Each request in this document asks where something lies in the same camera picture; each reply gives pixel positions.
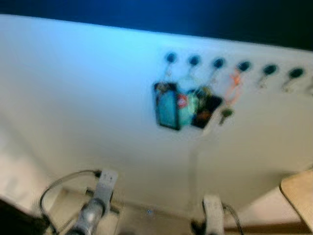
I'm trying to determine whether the light wooden table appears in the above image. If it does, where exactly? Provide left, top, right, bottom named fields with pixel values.
left=280, top=169, right=313, bottom=232

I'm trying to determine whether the white key tag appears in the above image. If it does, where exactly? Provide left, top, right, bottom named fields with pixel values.
left=201, top=115, right=221, bottom=138

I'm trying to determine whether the black key fob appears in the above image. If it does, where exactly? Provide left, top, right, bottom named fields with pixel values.
left=192, top=87, right=223, bottom=129

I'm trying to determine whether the black robot torso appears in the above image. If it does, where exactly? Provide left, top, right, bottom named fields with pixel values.
left=0, top=198, right=49, bottom=235

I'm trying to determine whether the black wall hook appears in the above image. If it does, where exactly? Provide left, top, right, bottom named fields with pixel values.
left=258, top=64, right=278, bottom=90
left=211, top=57, right=226, bottom=85
left=165, top=51, right=178, bottom=79
left=282, top=68, right=305, bottom=93
left=188, top=54, right=201, bottom=81
left=237, top=60, right=252, bottom=73

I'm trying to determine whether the key on orange ring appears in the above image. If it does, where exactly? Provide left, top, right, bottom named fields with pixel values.
left=218, top=69, right=244, bottom=126

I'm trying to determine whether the teal keychain with red badge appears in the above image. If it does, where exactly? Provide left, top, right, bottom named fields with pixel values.
left=177, top=78, right=200, bottom=127

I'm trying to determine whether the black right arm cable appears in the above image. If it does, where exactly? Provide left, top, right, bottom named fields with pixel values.
left=223, top=203, right=244, bottom=235

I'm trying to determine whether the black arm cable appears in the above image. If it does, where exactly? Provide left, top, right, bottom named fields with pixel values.
left=223, top=203, right=244, bottom=235
left=39, top=169, right=101, bottom=231

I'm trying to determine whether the teal card holder keychain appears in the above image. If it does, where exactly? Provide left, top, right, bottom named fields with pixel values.
left=154, top=82, right=182, bottom=131

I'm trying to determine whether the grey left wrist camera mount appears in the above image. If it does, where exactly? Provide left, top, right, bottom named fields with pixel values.
left=95, top=169, right=119, bottom=204

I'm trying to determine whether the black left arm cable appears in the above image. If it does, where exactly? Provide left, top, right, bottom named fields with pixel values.
left=39, top=169, right=101, bottom=231

